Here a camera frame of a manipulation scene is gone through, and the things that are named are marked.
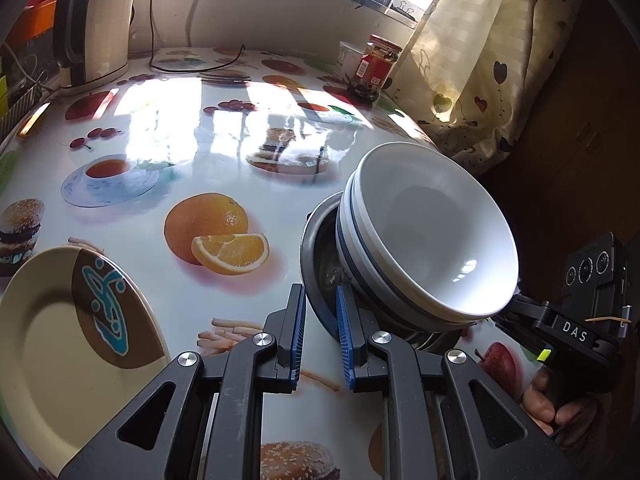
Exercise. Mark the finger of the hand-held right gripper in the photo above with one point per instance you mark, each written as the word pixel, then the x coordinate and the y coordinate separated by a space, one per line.
pixel 525 315

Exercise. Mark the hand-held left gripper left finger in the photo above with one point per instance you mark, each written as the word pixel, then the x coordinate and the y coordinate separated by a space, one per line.
pixel 299 340

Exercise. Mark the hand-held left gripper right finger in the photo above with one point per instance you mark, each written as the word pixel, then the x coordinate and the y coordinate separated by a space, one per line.
pixel 346 340

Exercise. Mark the stainless steel bowl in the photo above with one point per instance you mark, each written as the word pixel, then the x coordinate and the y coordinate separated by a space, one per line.
pixel 320 270

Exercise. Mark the small white bowl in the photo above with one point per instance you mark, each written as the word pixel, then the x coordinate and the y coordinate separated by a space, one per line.
pixel 440 230

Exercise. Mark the beige plate with brown patch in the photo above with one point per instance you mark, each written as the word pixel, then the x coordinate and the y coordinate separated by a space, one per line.
pixel 45 350

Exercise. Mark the person's right hand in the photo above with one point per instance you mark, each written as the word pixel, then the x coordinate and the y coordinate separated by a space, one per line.
pixel 537 402

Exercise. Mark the dark wooden cabinet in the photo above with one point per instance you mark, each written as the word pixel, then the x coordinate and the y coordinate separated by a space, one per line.
pixel 590 135

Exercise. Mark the food print tablecloth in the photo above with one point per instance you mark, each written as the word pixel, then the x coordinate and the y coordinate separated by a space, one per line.
pixel 175 130

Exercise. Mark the cream curtain with heart print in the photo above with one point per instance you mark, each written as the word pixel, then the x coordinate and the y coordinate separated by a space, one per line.
pixel 480 60

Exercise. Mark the glass jar with red lid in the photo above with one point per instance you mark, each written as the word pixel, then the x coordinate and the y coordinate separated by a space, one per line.
pixel 372 70

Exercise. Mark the white plastic tub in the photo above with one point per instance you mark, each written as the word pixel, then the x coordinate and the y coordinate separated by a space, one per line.
pixel 350 57

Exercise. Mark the binder clips on window sill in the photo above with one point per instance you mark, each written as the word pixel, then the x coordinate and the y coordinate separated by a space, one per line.
pixel 407 6

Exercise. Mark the striped tray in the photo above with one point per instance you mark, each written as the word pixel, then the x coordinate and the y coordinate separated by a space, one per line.
pixel 25 105

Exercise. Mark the cream and steel electric kettle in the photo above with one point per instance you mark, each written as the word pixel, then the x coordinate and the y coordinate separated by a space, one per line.
pixel 100 25

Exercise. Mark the orange shelf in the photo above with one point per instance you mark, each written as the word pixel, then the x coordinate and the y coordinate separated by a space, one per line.
pixel 35 17

